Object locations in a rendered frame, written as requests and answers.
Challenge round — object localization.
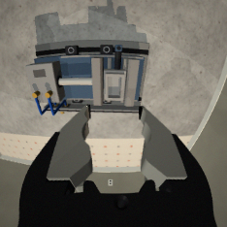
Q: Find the grey block with rectangular pocket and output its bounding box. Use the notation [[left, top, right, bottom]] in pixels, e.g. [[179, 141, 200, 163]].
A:
[[104, 69, 126, 101]]

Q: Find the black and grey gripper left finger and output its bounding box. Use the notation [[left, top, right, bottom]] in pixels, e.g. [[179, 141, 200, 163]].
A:
[[17, 104, 93, 227]]

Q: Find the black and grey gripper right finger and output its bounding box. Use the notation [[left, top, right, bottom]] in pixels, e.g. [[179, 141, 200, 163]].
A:
[[139, 106, 217, 227]]

